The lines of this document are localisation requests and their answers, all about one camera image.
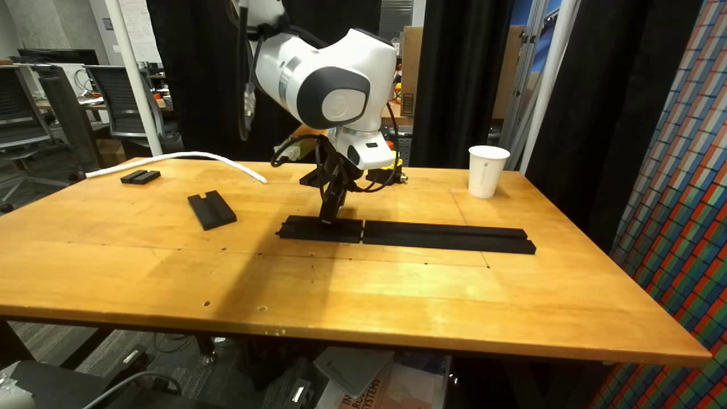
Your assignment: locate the short black rail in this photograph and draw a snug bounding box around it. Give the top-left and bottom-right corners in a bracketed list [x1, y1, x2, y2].
[276, 215, 365, 244]

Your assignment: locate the yellow emergency stop box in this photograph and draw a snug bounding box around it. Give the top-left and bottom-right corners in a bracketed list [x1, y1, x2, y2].
[365, 140, 409, 186]

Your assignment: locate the cardboard box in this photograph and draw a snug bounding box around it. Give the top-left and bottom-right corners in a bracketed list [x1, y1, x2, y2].
[400, 25, 525, 120]

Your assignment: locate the white paper cup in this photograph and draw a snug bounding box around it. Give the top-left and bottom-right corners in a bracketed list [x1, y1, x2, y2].
[467, 145, 511, 199]

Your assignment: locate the black curtain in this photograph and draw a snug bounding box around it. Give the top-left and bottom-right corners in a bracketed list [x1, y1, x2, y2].
[409, 0, 515, 169]
[145, 0, 382, 162]
[524, 0, 705, 253]

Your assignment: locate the white foam tube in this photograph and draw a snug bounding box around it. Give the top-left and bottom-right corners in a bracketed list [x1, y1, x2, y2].
[85, 151, 268, 185]

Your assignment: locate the small black slotted block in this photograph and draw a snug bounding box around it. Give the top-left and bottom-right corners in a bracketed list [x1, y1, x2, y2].
[120, 169, 162, 185]

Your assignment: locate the stack of books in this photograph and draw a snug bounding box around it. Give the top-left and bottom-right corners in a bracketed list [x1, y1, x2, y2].
[314, 347, 455, 409]

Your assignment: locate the white pole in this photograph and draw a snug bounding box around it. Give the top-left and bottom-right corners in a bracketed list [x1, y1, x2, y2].
[105, 0, 166, 157]
[519, 0, 582, 174]

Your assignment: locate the row of office chairs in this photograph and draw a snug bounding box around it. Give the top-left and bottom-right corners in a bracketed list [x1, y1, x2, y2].
[0, 62, 181, 214]

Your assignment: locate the colourful checkered panel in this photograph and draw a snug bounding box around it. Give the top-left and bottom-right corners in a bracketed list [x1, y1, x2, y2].
[588, 0, 727, 409]

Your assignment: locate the long black rail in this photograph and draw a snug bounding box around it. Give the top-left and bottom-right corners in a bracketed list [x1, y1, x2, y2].
[362, 220, 537, 255]

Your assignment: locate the aluminium frame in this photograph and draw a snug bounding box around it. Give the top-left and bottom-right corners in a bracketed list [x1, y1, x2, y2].
[499, 0, 564, 170]

